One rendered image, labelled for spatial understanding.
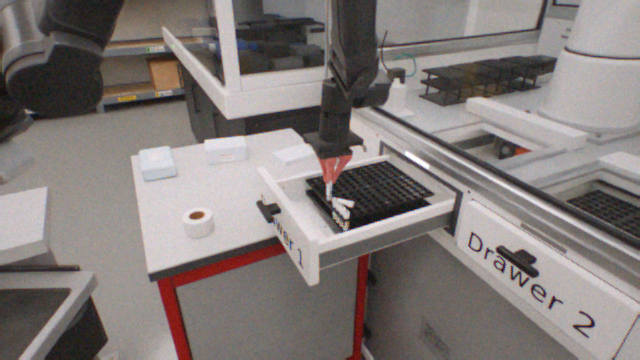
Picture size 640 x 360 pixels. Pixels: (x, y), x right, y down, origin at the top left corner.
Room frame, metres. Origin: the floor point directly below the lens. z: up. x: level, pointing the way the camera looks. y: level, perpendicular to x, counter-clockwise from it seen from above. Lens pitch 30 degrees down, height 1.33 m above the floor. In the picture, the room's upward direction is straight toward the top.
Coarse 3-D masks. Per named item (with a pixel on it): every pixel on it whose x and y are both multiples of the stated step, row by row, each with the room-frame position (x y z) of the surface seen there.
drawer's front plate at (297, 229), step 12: (264, 168) 0.75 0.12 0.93; (264, 180) 0.71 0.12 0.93; (264, 192) 0.71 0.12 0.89; (276, 192) 0.65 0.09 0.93; (288, 204) 0.61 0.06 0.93; (276, 216) 0.65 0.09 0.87; (288, 216) 0.58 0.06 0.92; (300, 216) 0.57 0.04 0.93; (276, 228) 0.65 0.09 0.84; (288, 228) 0.59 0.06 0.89; (300, 228) 0.53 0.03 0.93; (312, 228) 0.53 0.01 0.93; (288, 240) 0.59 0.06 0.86; (300, 240) 0.54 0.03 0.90; (312, 240) 0.50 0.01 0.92; (288, 252) 0.59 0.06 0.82; (312, 252) 0.50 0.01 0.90; (312, 264) 0.50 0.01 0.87; (312, 276) 0.50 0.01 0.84
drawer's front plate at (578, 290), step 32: (480, 224) 0.58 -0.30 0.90; (512, 224) 0.54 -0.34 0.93; (480, 256) 0.57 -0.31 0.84; (544, 256) 0.47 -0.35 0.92; (512, 288) 0.50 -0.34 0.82; (544, 288) 0.46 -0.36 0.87; (576, 288) 0.42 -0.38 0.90; (608, 288) 0.40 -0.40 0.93; (576, 320) 0.41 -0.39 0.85; (608, 320) 0.38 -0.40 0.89; (608, 352) 0.36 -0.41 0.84
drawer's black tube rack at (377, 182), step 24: (360, 168) 0.81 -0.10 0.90; (384, 168) 0.81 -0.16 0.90; (312, 192) 0.74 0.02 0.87; (336, 192) 0.70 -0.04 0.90; (360, 192) 0.70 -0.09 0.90; (384, 192) 0.70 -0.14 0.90; (408, 192) 0.70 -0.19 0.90; (432, 192) 0.70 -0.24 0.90; (360, 216) 0.61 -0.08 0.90; (384, 216) 0.65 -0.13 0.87
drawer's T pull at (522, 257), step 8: (496, 248) 0.51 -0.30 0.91; (504, 248) 0.50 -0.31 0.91; (504, 256) 0.49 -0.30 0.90; (512, 256) 0.48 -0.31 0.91; (520, 256) 0.48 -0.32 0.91; (528, 256) 0.48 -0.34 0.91; (520, 264) 0.46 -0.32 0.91; (528, 264) 0.46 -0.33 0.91; (528, 272) 0.45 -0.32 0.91; (536, 272) 0.45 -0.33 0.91
